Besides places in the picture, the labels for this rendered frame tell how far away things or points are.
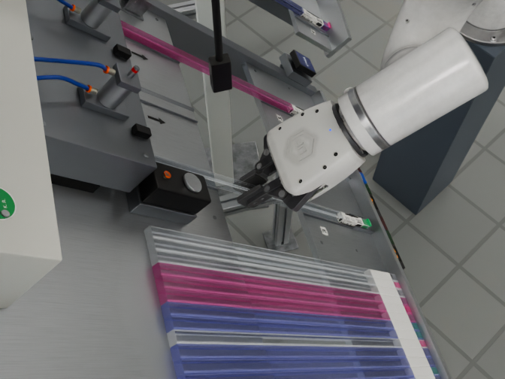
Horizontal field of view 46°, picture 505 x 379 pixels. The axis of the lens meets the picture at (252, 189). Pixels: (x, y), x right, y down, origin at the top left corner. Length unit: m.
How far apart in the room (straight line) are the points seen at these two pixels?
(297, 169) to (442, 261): 1.18
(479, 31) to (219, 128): 0.70
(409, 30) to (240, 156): 1.23
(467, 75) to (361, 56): 1.58
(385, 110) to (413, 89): 0.04
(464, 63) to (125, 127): 0.37
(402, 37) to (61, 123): 0.45
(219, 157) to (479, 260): 0.83
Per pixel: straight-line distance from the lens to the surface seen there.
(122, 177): 0.60
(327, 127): 0.74
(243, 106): 2.09
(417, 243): 1.88
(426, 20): 0.79
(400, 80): 0.71
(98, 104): 0.58
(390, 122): 0.71
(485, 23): 1.39
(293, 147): 0.75
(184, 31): 0.97
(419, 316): 0.99
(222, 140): 1.69
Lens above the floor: 1.63
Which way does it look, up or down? 60 degrees down
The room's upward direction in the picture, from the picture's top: straight up
